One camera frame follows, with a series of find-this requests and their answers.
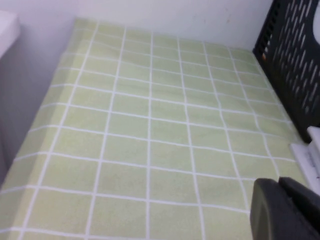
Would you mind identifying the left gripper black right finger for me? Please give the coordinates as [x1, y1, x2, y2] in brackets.
[278, 176, 320, 240]

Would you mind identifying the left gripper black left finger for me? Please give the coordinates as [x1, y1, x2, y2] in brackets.
[249, 177, 316, 240]

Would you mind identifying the black plastic book holder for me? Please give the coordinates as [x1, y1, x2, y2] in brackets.
[252, 0, 320, 144]

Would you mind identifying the white paper stack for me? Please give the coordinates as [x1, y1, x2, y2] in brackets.
[289, 142, 316, 191]

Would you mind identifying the green checked tablecloth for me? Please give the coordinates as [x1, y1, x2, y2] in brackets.
[0, 17, 309, 240]

